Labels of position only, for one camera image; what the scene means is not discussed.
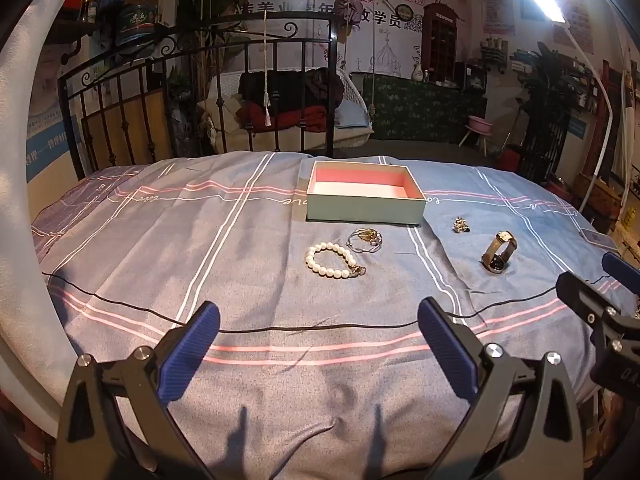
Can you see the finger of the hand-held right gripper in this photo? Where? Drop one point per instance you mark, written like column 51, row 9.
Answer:
column 580, row 295
column 620, row 270

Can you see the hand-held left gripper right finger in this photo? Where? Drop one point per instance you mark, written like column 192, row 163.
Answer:
column 445, row 345

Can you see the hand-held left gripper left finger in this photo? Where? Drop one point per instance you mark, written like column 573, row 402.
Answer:
column 192, row 345

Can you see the small gold earrings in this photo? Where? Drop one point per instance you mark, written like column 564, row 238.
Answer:
column 460, row 225

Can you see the pale green box pink inside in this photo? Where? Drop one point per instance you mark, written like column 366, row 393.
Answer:
column 360, row 212

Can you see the small white card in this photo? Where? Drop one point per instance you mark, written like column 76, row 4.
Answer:
column 597, row 239

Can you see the blue plaid bed sheet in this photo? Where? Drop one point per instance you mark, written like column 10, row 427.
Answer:
column 250, row 260

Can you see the red bin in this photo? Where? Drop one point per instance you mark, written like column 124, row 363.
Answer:
column 511, row 157

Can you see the large potted plant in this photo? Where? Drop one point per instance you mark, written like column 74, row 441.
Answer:
column 545, row 90

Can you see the pink stool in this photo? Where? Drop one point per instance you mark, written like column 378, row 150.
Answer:
column 479, row 124

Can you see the white fabric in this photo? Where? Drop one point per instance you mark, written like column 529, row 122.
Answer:
column 20, row 210

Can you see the green patterned counter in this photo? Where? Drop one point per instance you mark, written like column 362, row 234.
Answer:
column 425, row 110

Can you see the light blue pillow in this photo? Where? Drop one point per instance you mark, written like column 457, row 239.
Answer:
column 355, row 112

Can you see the pile of dark red clothes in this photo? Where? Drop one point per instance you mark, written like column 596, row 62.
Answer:
column 300, row 120

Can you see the white wicker swing chair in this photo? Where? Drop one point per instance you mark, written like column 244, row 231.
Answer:
column 350, row 90

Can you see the white vase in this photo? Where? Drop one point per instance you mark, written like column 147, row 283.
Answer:
column 417, row 74

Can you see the red phone booth cabinet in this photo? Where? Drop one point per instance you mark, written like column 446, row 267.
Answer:
column 440, row 15

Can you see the small wall shelf with bottles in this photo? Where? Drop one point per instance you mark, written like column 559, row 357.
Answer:
column 495, row 52

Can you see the black metal bed frame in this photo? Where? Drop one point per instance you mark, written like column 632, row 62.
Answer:
column 330, row 110

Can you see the wall poster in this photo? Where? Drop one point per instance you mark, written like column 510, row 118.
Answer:
column 390, row 25

